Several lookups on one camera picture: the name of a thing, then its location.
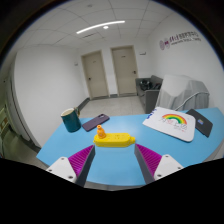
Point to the white rainbow-print flat bag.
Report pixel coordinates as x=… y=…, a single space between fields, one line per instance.
x=170 y=128

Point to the black bag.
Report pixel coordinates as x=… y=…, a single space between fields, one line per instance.
x=146 y=83

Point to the grey sofa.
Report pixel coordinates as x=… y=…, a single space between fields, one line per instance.
x=150 y=98

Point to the beige door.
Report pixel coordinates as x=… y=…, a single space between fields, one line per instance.
x=124 y=71
x=95 y=75

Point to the white metal tube frame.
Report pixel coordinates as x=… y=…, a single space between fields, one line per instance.
x=192 y=94

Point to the dark green mug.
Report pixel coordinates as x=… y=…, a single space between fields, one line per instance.
x=71 y=122

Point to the wall sign lettering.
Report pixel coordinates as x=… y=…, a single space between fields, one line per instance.
x=162 y=44

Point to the black flat case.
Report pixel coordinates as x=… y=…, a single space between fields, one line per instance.
x=201 y=125

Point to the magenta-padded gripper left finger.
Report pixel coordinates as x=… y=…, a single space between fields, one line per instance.
x=63 y=168

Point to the purple smartphone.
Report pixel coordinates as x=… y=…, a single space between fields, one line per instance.
x=95 y=122

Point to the long curved ceiling light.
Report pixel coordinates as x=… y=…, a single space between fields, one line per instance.
x=100 y=25

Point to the small round ceiling light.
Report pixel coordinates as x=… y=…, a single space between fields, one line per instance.
x=105 y=27

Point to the grey cover cloth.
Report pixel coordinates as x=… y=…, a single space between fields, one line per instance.
x=180 y=88

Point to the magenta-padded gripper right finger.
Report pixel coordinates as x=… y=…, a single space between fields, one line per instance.
x=165 y=166

